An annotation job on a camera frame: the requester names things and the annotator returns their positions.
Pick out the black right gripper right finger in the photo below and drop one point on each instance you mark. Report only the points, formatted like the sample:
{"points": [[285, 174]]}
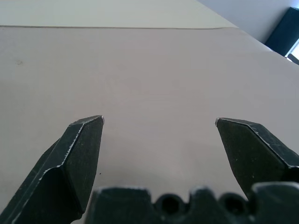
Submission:
{"points": [[254, 151]]}

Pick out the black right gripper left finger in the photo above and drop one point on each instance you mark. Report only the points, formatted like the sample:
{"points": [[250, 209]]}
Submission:
{"points": [[70, 168]]}

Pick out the dark panel by window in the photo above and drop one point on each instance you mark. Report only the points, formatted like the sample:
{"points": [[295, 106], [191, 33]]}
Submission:
{"points": [[285, 35]]}

